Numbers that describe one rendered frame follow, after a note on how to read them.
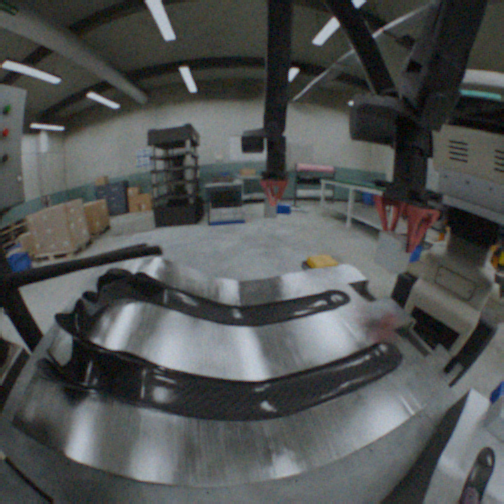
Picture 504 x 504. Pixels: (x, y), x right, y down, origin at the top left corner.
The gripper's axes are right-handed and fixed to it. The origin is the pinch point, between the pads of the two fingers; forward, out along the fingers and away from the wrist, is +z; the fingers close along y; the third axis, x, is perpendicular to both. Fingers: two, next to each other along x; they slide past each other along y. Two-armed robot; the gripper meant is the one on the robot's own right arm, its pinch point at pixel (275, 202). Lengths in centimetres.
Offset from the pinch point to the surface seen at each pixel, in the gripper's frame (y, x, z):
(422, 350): 43, 28, 8
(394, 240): 29.7, 24.7, -1.4
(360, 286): 30.2, 20.9, 6.8
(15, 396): 72, -24, 16
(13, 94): 52, -66, -47
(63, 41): -32, -310, -263
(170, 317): 47.9, 0.2, 3.3
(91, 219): -143, -403, 58
